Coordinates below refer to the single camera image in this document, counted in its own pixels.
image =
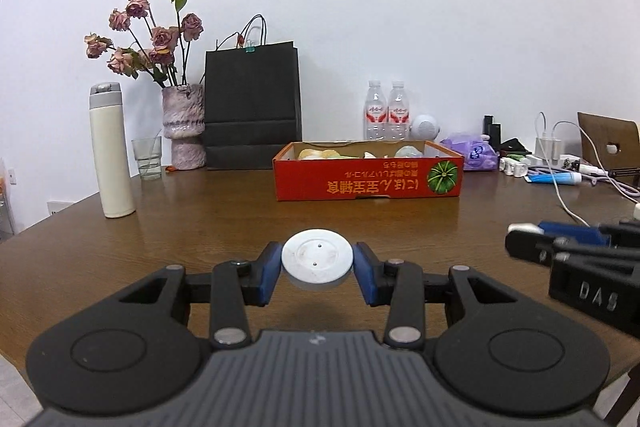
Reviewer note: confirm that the dried pink roses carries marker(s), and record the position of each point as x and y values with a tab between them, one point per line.
160	39

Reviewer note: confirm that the white power adapter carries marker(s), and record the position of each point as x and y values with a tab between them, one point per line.
547	148

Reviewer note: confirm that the blue toothpaste tube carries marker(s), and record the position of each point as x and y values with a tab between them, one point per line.
555	177

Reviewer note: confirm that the black upright device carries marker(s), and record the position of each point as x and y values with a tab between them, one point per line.
491	129

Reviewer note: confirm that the purple tissue pack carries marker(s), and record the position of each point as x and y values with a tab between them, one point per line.
470	152

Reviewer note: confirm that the white and tan plush toy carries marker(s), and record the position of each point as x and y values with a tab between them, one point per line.
312	154

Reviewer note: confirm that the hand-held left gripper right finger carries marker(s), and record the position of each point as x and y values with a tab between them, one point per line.
367	277

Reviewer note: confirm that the white tissue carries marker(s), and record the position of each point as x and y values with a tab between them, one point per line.
370	155

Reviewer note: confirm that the pink mottled vase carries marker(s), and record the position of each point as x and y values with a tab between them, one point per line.
182	122

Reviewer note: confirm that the clear water bottle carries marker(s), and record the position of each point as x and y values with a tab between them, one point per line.
399	112
376	112

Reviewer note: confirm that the red cardboard box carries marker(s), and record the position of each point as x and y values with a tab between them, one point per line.
350	182

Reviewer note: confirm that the white round cap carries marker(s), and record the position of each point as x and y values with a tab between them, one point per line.
317	257

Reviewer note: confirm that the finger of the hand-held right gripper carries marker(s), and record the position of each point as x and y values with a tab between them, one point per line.
527	247
570	231

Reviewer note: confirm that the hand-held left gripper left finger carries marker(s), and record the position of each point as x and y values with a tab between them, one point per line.
267	277

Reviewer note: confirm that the cream thermos bottle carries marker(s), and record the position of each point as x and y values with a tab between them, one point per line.
112	157

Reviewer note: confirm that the wood pattern laptop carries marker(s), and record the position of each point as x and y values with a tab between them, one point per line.
610	132

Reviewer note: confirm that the black pouch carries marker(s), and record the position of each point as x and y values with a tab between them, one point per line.
512	147

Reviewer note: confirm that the iridescent plastic bag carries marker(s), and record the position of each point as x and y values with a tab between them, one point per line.
407	152

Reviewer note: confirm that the white round speaker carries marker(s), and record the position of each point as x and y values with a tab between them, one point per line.
425	126

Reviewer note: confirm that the black paper bag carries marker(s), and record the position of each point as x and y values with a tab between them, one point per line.
250	107

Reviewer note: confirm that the metal key bunch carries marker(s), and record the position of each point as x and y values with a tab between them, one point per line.
571	164

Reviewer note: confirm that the clear drinking glass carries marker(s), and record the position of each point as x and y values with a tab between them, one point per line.
147	159

